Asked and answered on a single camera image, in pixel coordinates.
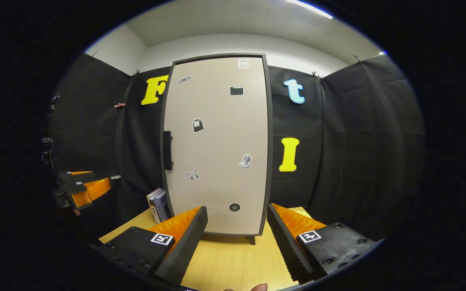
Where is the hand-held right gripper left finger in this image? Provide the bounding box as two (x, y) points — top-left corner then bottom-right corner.
(95, 205), (208, 287)

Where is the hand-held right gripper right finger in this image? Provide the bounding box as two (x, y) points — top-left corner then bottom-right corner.
(267, 203), (379, 285)

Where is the black cabinet door handle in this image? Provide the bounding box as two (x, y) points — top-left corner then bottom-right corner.
(163, 131), (174, 171)

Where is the beige cabinet door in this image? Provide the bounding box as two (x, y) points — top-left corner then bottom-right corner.
(163, 57), (270, 235)

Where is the lavender spine book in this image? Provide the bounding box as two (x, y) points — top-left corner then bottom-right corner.
(157, 191), (173, 221)

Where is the white cover book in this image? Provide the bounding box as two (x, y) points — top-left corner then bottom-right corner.
(146, 188), (163, 225)

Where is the black backdrop cloth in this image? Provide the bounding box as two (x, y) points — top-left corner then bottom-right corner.
(43, 52), (427, 243)

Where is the long ceiling light panel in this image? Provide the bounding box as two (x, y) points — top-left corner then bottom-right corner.
(285, 0), (334, 19)

